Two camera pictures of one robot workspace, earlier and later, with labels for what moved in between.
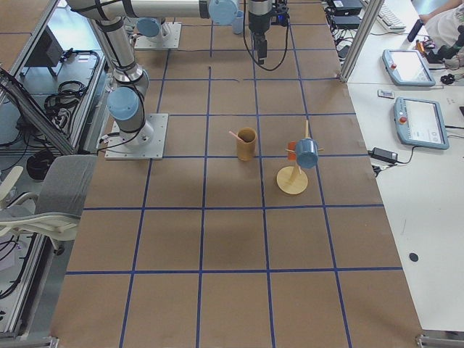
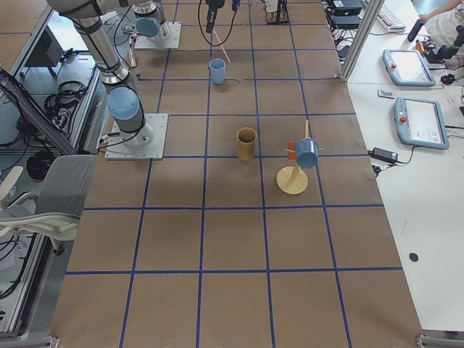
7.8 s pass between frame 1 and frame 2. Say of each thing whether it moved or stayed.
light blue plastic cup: moved
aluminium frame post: stayed
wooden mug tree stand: stayed
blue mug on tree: stayed
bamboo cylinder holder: stayed
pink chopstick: moved
